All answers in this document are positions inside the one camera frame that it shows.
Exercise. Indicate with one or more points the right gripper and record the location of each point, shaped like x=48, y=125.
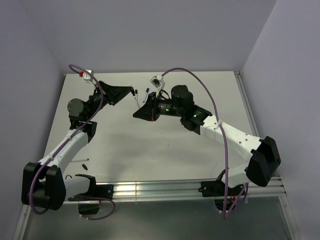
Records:
x=149, y=111

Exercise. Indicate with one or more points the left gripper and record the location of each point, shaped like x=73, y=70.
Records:
x=113, y=95

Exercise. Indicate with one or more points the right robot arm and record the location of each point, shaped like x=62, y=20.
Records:
x=204, y=123

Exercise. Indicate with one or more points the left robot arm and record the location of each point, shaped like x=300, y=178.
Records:
x=43, y=184

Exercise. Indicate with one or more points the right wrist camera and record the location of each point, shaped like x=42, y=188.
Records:
x=158, y=82

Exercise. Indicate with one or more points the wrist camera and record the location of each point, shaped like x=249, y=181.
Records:
x=87, y=78
x=158, y=82

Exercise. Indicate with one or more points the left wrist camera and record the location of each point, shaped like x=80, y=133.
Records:
x=87, y=78

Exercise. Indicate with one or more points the aluminium side rail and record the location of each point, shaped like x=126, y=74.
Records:
x=247, y=105

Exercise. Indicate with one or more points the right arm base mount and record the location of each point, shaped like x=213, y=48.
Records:
x=216, y=189

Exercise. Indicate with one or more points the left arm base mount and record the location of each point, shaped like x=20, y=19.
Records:
x=101, y=191

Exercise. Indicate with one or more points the aluminium front rail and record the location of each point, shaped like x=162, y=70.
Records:
x=136, y=191

